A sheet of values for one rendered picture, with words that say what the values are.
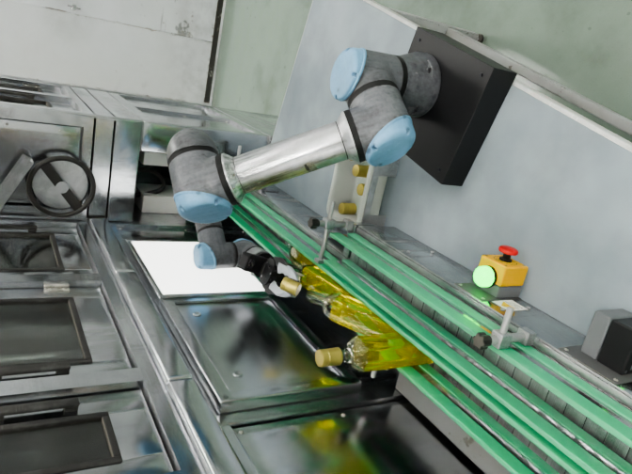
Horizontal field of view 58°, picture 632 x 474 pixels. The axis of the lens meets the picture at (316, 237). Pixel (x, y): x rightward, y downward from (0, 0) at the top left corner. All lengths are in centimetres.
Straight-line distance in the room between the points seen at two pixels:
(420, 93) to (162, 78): 377
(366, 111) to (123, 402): 76
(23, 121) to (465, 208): 140
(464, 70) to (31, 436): 111
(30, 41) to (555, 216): 413
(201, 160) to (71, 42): 361
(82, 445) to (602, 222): 101
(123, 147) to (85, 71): 276
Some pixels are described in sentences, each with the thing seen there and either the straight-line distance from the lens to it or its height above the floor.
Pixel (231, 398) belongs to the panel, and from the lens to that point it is 118.
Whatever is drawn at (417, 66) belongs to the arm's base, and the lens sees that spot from 136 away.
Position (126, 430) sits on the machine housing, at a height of 149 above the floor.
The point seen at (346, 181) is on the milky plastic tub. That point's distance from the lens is 168.
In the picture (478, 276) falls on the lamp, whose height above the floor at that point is 85.
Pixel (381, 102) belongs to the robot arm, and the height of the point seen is 102.
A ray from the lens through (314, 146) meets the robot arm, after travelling 121.
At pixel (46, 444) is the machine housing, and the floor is 162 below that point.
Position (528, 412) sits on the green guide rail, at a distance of 104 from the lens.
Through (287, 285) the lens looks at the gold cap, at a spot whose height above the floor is 108.
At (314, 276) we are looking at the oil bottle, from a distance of 146.
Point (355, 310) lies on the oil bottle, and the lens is 130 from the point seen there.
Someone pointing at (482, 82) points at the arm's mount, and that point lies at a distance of 129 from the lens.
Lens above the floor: 174
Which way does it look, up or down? 31 degrees down
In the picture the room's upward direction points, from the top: 89 degrees counter-clockwise
